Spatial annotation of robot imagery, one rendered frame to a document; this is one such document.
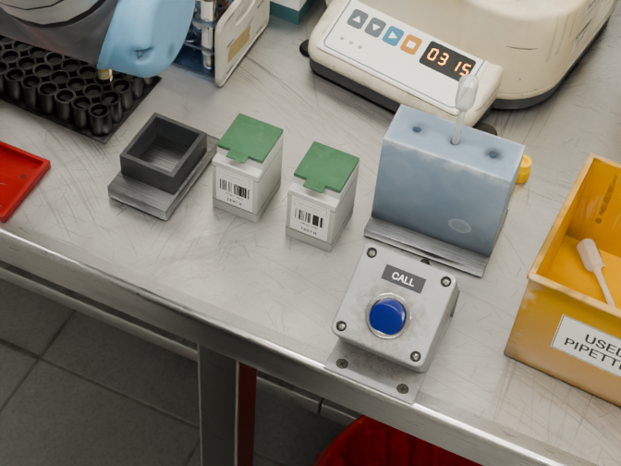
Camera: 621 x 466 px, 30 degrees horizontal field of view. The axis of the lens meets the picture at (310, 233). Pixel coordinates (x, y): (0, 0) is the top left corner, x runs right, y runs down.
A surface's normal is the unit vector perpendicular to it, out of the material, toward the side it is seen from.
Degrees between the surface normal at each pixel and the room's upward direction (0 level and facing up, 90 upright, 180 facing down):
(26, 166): 0
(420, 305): 30
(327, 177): 0
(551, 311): 90
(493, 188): 90
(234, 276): 0
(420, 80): 25
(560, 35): 90
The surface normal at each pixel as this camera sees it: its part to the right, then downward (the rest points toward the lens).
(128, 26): -0.27, 0.35
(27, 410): 0.06, -0.62
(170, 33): 0.93, 0.31
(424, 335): -0.15, -0.19
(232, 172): -0.41, 0.69
